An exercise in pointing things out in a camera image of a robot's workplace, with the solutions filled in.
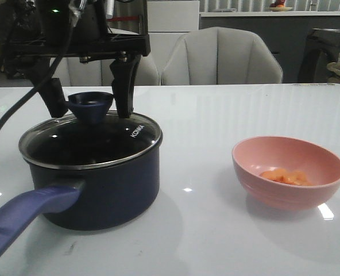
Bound fruit plate on counter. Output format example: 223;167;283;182
268;0;293;12

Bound pink plastic bowl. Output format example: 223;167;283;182
232;136;340;210

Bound orange ham slices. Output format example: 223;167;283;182
260;168;313;186

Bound grey upholstered chair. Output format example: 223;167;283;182
161;26;283;86
52;27;161;87

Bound left grey upholstered chair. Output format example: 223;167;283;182
52;27;161;87

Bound white cabinet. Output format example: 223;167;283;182
147;1;199;71

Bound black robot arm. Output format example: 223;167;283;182
0;1;150;118

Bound grey counter with white top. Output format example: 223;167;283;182
200;11;340;83

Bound dark blue saucepan purple handle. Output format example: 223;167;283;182
0;140;162;257

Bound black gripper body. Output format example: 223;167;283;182
5;33;150;63

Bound glass lid with purple knob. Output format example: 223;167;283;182
19;91;163;170

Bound right grey upholstered chair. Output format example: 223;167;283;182
161;26;283;86

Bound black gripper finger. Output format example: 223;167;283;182
38;78;68;118
110;55;141;118

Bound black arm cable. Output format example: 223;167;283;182
0;17;76;162

